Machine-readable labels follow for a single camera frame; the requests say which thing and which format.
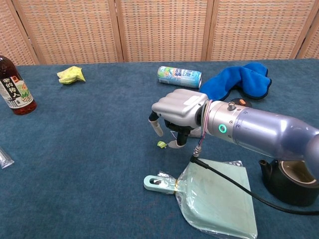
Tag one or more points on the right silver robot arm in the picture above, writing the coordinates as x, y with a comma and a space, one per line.
261, 129

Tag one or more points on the mint green dustpan in wrap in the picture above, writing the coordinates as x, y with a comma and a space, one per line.
216, 199

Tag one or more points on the crumpled yellow paper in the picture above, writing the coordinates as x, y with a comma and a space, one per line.
71, 74

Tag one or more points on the clear plastic wrapper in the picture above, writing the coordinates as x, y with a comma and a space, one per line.
5, 159

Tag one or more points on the woven wooden folding screen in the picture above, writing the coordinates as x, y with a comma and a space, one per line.
159, 30

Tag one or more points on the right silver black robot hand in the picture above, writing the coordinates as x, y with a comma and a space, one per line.
179, 104

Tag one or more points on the dark glass sauce bottle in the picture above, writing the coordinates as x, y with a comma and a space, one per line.
15, 92

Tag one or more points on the blue carpet table mat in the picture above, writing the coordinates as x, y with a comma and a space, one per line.
87, 149

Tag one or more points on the blue sleep mask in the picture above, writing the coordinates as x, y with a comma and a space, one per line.
249, 79

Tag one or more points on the black cast iron teapot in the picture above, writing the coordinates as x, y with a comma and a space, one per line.
286, 191

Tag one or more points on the black teapot lid orange knob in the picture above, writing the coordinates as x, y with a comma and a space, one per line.
241, 102

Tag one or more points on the white blue drink can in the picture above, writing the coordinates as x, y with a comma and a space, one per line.
179, 76

